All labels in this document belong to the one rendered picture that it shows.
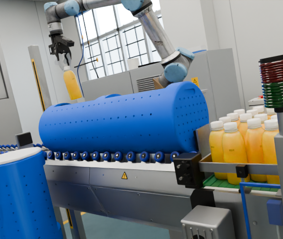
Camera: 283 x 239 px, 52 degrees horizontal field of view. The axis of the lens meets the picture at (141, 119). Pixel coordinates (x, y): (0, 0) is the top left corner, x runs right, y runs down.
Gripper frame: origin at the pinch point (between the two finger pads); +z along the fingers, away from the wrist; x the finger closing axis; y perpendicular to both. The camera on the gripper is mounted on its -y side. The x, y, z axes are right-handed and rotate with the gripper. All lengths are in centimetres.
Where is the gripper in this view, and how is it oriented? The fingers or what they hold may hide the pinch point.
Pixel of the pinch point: (66, 67)
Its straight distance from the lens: 170.1
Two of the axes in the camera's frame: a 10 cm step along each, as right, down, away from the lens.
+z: 1.8, 9.8, 1.3
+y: -7.7, 0.6, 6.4
